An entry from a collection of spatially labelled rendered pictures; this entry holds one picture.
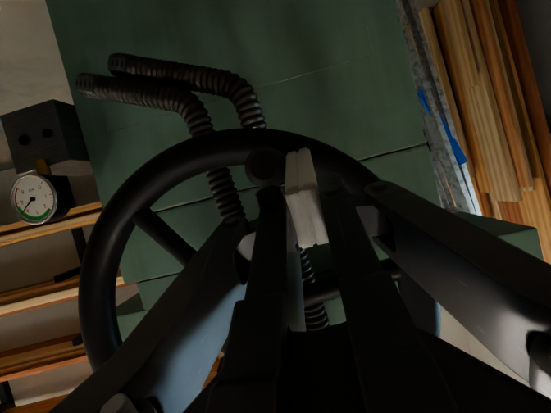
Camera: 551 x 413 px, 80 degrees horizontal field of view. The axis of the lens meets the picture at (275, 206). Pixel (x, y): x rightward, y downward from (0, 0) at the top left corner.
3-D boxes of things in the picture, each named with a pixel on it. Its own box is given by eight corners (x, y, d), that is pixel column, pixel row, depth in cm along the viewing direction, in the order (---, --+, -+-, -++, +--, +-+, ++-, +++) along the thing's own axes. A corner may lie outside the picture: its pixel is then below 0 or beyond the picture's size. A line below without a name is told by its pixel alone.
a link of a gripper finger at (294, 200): (316, 247, 16) (300, 250, 16) (307, 192, 22) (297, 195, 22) (300, 189, 14) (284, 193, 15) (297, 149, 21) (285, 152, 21)
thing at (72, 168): (51, 97, 42) (68, 160, 42) (110, 115, 54) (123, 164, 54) (-7, 115, 43) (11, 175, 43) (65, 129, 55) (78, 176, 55)
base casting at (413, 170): (432, 142, 40) (448, 214, 41) (363, 164, 97) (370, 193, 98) (103, 224, 46) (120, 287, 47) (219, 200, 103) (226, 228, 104)
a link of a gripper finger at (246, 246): (298, 256, 14) (230, 270, 14) (296, 207, 18) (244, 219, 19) (289, 225, 13) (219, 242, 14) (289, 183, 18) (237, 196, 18)
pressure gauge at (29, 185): (43, 152, 39) (61, 218, 40) (66, 154, 43) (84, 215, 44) (-3, 165, 40) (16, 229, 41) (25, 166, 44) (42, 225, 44)
